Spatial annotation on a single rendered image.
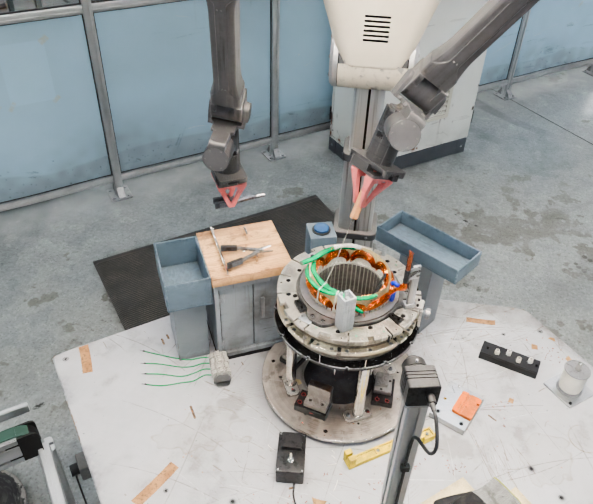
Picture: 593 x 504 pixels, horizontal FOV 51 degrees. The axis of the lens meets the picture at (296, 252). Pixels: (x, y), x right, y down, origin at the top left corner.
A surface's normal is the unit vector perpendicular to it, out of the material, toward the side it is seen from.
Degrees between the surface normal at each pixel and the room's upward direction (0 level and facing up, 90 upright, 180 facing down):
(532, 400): 0
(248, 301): 90
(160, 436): 0
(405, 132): 78
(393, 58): 90
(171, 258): 90
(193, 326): 90
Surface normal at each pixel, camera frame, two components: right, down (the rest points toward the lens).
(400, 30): -0.14, 0.62
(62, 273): 0.03, -0.77
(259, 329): 0.32, 0.61
